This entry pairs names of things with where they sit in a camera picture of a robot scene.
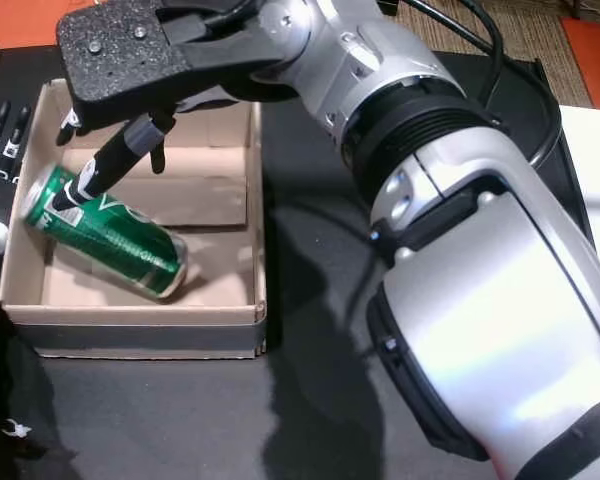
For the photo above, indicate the white zip tie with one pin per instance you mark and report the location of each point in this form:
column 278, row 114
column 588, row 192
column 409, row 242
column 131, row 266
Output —
column 17, row 431

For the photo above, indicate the black table edge rail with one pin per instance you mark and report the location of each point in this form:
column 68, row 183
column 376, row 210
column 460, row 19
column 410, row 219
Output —
column 575, row 190

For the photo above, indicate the green drink can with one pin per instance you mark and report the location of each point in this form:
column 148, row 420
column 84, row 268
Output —
column 125, row 240

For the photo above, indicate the open cardboard box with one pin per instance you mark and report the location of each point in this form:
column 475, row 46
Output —
column 205, row 190

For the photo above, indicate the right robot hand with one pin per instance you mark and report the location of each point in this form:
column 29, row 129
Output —
column 115, row 55

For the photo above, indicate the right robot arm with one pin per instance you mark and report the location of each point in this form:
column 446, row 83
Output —
column 480, row 300

